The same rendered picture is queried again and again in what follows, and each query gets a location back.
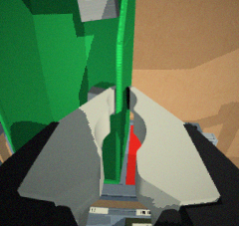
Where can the green bin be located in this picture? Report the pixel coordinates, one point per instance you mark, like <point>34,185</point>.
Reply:
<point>49,60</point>

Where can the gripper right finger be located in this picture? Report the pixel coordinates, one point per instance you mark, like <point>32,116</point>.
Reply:
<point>177,167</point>

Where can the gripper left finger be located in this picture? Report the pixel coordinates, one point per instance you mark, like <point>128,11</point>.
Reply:
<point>60,165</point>

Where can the olive green tool case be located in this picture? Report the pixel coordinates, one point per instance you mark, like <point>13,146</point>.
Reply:
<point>137,222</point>

